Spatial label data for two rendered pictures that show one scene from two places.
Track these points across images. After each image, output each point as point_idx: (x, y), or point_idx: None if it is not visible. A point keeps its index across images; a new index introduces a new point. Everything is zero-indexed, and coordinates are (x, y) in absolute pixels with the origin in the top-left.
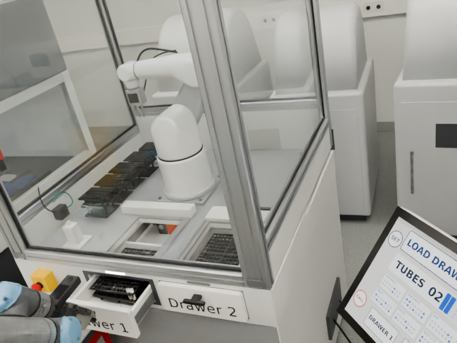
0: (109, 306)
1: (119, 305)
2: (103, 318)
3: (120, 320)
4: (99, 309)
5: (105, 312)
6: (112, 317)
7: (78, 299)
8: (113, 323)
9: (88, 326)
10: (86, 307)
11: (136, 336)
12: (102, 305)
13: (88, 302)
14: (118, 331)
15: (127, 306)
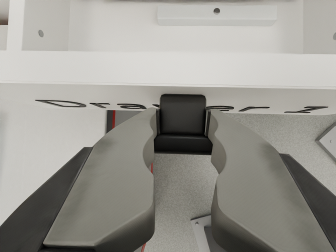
0: (327, 66)
1: (209, 12)
2: (227, 102)
3: (327, 103)
4: (248, 91)
5: (285, 94)
6: (298, 100)
7: (36, 20)
8: (271, 106)
9: (136, 109)
10: (150, 88)
11: (326, 114)
12: (267, 64)
13: (157, 59)
14: (263, 111)
15: (244, 9)
